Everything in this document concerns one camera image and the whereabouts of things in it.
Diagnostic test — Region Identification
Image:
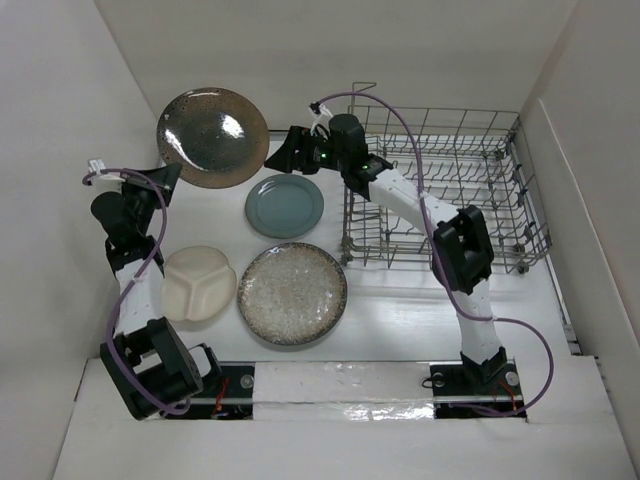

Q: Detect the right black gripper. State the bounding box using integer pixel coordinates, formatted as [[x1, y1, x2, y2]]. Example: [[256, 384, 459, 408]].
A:
[[263, 126, 347, 176]]

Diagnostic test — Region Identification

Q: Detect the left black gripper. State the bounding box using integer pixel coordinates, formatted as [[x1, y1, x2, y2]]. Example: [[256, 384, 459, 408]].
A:
[[116, 163, 180, 235]]

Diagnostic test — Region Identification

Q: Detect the blue-grey round plate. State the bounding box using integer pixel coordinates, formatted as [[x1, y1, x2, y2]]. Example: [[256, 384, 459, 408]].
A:
[[244, 174, 324, 239]]

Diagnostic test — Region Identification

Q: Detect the brown glazed round plate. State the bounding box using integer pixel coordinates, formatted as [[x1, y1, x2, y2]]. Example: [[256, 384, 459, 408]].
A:
[[156, 87, 270, 189]]

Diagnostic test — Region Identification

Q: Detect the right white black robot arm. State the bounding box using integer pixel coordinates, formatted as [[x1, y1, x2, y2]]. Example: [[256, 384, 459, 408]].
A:
[[264, 114, 507, 393]]

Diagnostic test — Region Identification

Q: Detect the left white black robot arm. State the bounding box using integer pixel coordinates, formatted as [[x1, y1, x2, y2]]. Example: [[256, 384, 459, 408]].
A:
[[82, 159, 223, 420]]

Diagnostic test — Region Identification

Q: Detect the cream divided plate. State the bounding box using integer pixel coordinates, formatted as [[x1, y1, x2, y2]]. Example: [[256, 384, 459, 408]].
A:
[[161, 246, 237, 322]]

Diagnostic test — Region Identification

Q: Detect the speckled white dark-rimmed plate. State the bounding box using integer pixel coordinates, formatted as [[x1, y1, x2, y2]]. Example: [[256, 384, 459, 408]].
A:
[[237, 242, 348, 347]]

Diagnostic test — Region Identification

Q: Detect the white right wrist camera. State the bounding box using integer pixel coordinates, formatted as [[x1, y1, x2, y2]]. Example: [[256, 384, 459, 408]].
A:
[[309, 102, 333, 136]]

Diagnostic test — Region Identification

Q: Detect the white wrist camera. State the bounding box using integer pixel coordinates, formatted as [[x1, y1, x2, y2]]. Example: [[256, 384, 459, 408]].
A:
[[309, 102, 333, 136], [85, 158, 121, 183]]

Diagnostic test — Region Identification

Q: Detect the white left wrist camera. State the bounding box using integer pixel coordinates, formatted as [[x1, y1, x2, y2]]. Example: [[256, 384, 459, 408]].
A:
[[85, 158, 121, 183]]

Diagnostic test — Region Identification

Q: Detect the grey wire dish rack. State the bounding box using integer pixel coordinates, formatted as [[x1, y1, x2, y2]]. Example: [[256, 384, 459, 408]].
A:
[[341, 82, 552, 274]]

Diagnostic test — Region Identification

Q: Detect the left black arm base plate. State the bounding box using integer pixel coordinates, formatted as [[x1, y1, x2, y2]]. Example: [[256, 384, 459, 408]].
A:
[[160, 362, 255, 420]]

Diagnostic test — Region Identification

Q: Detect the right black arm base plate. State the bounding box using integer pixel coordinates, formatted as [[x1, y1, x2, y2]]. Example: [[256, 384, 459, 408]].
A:
[[421, 363, 525, 419]]

